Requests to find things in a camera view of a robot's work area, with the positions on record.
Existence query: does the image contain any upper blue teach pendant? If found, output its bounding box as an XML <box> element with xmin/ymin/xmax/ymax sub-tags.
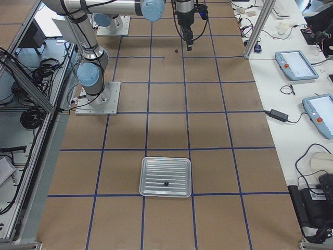
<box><xmin>275</xmin><ymin>50</ymin><xmax>319</xmax><ymax>81</ymax></box>

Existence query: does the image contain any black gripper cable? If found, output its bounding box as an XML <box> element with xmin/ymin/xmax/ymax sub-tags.
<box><xmin>173</xmin><ymin>0</ymin><xmax>210</xmax><ymax>42</ymax></box>

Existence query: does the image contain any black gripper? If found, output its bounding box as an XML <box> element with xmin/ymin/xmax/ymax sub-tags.
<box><xmin>175</xmin><ymin>0</ymin><xmax>195</xmax><ymax>51</ymax></box>

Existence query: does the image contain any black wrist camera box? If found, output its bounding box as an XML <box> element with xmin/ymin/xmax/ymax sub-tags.
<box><xmin>196</xmin><ymin>4</ymin><xmax>209</xmax><ymax>20</ymax></box>

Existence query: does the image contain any black power adapter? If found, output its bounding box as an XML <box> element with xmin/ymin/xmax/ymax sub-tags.
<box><xmin>264</xmin><ymin>109</ymin><xmax>288</xmax><ymax>122</ymax></box>

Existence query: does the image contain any lower blue teach pendant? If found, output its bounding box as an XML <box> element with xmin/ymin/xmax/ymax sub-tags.
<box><xmin>302</xmin><ymin>94</ymin><xmax>332</xmax><ymax>140</ymax></box>

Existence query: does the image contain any aluminium frame post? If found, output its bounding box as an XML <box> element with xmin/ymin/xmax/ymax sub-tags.
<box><xmin>244</xmin><ymin>0</ymin><xmax>276</xmax><ymax>59</ymax></box>

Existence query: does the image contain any silver ribbed metal tray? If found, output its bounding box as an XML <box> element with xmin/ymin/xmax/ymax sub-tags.
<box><xmin>139</xmin><ymin>157</ymin><xmax>192</xmax><ymax>198</ymax></box>

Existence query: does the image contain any blue teach pendant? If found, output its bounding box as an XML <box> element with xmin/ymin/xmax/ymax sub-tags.
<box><xmin>302</xmin><ymin>94</ymin><xmax>332</xmax><ymax>140</ymax></box>
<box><xmin>275</xmin><ymin>50</ymin><xmax>319</xmax><ymax>81</ymax></box>

